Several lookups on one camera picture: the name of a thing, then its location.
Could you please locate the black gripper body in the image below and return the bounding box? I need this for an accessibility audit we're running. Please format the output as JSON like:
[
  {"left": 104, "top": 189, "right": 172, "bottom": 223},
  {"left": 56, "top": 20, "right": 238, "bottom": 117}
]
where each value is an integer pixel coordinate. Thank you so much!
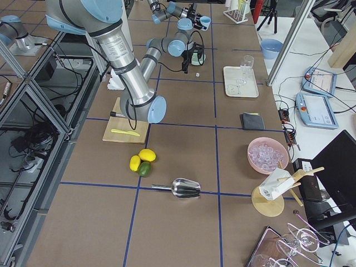
[
  {"left": 187, "top": 3, "right": 204, "bottom": 29},
  {"left": 181, "top": 42, "right": 205, "bottom": 74}
]

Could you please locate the pale green bowl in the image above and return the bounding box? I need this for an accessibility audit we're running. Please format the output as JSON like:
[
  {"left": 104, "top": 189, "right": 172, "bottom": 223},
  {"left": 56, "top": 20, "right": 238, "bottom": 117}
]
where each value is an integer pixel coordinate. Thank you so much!
[{"left": 191, "top": 52, "right": 206, "bottom": 66}]

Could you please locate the light blue cup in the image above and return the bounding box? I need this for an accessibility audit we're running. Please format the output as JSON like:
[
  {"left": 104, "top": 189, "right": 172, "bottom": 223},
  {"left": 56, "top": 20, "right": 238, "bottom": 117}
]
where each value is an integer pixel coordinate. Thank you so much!
[{"left": 199, "top": 16, "right": 211, "bottom": 31}]

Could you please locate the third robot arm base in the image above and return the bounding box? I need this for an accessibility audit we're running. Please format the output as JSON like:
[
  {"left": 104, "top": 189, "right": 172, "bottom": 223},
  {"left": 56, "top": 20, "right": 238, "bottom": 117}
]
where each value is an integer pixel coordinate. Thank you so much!
[{"left": 1, "top": 15, "right": 40, "bottom": 56}]

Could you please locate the blue bowl on side table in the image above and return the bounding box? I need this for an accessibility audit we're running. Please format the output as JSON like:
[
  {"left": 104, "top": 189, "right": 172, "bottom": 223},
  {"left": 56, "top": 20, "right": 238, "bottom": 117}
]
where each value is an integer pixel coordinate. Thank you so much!
[{"left": 260, "top": 39, "right": 283, "bottom": 60}]

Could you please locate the pink bowl of ice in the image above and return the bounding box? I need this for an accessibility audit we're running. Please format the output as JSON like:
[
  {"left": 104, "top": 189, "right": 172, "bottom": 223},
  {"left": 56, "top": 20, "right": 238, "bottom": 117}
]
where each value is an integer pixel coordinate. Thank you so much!
[{"left": 247, "top": 137, "right": 289, "bottom": 174}]

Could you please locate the metal ice scoop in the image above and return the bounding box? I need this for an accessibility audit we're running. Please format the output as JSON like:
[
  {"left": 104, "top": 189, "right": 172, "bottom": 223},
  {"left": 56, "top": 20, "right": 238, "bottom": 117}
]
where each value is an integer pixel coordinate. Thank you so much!
[{"left": 151, "top": 177, "right": 201, "bottom": 199}]

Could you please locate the cream bear tray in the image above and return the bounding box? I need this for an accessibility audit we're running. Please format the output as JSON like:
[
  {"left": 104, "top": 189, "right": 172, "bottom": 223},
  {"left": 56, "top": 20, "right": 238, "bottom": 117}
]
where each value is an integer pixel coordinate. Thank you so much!
[{"left": 223, "top": 66, "right": 259, "bottom": 98}]

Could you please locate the clear wine glass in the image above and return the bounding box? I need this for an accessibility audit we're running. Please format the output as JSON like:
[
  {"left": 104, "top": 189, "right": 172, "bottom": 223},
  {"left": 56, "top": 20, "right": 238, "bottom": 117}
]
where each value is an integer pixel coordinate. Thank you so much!
[{"left": 237, "top": 55, "right": 254, "bottom": 86}]

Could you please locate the wooden cutting board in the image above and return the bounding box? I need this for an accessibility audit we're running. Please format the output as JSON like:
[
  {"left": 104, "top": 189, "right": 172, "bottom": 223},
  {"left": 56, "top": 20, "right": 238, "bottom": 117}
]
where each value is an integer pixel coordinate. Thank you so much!
[{"left": 102, "top": 97, "right": 151, "bottom": 145}]

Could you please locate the grey yellow folded cloth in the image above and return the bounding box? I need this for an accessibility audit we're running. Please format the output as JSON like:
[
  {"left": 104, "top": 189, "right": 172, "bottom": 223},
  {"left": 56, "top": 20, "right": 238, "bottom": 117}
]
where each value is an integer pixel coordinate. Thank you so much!
[{"left": 240, "top": 112, "right": 265, "bottom": 130}]

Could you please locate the yellow plastic knife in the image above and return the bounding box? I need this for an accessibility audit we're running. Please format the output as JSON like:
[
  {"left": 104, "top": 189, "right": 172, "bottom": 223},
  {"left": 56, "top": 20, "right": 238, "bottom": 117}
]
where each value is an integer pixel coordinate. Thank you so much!
[{"left": 111, "top": 128, "right": 141, "bottom": 137}]

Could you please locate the yellow lemon round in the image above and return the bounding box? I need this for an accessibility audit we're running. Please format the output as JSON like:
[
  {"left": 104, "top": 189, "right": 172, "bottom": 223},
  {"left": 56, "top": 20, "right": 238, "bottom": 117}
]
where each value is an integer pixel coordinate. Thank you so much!
[{"left": 138, "top": 149, "right": 156, "bottom": 162}]

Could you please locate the yellow lemon upper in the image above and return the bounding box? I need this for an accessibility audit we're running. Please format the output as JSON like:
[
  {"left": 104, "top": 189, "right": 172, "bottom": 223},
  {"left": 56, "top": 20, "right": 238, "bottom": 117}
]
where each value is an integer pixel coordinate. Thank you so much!
[{"left": 129, "top": 155, "right": 141, "bottom": 172}]

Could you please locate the green avocado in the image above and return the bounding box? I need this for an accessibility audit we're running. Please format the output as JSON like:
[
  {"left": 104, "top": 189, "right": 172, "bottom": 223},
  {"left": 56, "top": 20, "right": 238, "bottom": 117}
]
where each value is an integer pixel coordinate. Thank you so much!
[{"left": 137, "top": 161, "right": 151, "bottom": 177}]

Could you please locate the teach pendant far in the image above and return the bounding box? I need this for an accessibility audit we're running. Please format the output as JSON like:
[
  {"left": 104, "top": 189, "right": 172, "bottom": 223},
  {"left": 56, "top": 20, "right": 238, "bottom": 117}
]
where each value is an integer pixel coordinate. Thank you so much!
[{"left": 301, "top": 67, "right": 337, "bottom": 97}]

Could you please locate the teach pendant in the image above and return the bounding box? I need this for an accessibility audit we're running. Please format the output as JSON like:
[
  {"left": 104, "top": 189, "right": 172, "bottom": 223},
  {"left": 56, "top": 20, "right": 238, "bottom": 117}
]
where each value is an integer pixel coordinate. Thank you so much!
[
  {"left": 295, "top": 93, "right": 339, "bottom": 129},
  {"left": 301, "top": 67, "right": 337, "bottom": 97}
]

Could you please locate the teach pendant near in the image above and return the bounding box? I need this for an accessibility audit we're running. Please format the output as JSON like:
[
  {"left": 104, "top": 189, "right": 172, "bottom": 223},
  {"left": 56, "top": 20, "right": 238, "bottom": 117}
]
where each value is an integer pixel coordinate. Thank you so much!
[{"left": 295, "top": 93, "right": 339, "bottom": 129}]

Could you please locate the white carton on stand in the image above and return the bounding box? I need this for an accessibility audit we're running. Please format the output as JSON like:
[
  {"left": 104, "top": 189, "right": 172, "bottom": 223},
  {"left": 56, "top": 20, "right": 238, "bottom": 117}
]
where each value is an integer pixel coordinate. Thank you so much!
[{"left": 259, "top": 168, "right": 294, "bottom": 201}]

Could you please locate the wooden cup stand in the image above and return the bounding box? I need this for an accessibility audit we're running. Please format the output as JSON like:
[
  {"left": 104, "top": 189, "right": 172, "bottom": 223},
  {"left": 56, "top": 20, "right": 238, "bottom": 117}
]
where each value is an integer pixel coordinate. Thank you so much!
[{"left": 251, "top": 167, "right": 324, "bottom": 217}]

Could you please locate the black monitor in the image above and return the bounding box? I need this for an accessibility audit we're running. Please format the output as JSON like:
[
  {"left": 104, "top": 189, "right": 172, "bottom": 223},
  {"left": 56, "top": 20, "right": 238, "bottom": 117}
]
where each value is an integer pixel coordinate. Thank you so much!
[{"left": 301, "top": 130, "right": 355, "bottom": 230}]

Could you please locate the glasses rack tray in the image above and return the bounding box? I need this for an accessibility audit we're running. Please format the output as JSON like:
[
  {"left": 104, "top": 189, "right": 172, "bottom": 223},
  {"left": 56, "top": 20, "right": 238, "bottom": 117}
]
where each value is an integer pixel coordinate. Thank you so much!
[{"left": 245, "top": 210, "right": 330, "bottom": 267}]

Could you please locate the white wire dish rack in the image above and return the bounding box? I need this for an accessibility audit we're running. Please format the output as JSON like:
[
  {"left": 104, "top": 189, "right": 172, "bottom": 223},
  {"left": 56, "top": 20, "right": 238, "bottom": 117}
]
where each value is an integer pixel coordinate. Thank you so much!
[{"left": 223, "top": 0, "right": 250, "bottom": 24}]

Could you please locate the black camera tripod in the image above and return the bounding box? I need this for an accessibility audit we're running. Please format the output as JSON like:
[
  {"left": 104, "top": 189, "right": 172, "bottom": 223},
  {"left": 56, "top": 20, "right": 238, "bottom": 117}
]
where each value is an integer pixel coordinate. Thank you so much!
[{"left": 256, "top": 0, "right": 278, "bottom": 34}]

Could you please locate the aluminium frame post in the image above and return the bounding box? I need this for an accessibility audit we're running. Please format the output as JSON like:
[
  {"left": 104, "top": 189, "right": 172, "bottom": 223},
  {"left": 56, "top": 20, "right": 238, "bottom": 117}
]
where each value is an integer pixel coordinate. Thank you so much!
[{"left": 266, "top": 0, "right": 315, "bottom": 86}]

